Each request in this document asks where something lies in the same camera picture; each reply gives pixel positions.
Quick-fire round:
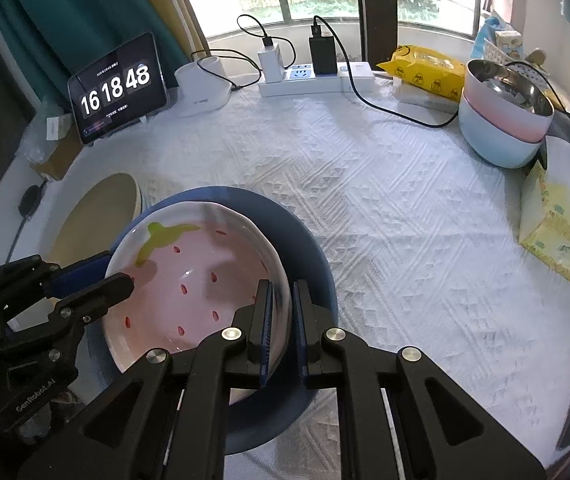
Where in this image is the dark sliding door frame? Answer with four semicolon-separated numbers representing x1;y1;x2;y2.
352;0;398;66

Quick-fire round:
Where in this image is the white charger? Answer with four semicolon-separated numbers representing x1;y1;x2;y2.
257;35;284;83

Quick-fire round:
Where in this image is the white flat packet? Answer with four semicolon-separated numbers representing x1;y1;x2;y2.
392;80;461;113

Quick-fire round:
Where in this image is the yellow wipes packet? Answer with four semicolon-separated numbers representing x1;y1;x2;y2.
376;45;467;101

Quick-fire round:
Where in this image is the blue plastic bag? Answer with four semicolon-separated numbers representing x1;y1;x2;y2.
470;10;501;61

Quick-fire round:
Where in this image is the black lamp cable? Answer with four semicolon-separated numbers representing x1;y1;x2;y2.
190;49;263;93

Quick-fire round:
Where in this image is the light blue bowl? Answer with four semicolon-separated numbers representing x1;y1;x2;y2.
458;95;543;169

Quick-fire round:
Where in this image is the beige plate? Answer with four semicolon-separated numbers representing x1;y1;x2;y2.
52;173;144;266

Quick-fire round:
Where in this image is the cardboard box with plastic bag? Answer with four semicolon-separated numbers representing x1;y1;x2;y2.
20;100;73;166

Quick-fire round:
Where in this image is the white desk lamp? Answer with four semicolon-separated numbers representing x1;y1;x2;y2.
102;0;233;118

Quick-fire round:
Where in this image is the brown cardboard box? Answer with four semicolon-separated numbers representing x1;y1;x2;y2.
30;135;83;181

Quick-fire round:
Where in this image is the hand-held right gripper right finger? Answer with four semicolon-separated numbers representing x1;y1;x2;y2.
292;280;548;480

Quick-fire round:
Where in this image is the patterned tissue box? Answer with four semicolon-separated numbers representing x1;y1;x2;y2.
494;30;523;63

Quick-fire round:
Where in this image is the long black cable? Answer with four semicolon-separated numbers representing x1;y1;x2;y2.
337;55;551;128

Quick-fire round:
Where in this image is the black tablet with clock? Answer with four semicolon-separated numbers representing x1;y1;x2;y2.
67;32;168;146

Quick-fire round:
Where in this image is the white power strip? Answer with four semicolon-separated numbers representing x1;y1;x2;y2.
257;62;376;98

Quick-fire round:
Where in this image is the black round device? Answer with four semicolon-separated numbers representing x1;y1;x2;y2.
17;185;40;218

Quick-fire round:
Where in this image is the yellow tissue packet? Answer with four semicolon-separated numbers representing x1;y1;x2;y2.
518;136;570;287

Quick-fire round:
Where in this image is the black charger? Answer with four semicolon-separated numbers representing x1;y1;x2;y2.
308;16;338;77

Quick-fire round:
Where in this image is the pink steel-lined bowl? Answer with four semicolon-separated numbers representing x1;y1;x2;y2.
462;59;556;143

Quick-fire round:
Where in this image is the strawberry print bowl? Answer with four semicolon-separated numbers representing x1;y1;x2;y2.
104;201;293;406

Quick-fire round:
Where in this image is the large blue bowl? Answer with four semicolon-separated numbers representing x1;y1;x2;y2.
85;186;338;456

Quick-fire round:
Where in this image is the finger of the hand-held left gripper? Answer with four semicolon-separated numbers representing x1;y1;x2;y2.
50;272;136;326
47;254;114;301

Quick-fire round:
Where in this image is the teal curtain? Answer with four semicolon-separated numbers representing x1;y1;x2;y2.
0;0;176;106

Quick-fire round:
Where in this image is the yellow curtain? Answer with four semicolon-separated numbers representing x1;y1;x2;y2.
132;0;211;61

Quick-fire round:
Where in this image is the black looped charger cable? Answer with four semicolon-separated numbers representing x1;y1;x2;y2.
236;14;298;68

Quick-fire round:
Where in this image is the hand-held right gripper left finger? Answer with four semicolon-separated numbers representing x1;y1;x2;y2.
17;279;275;480

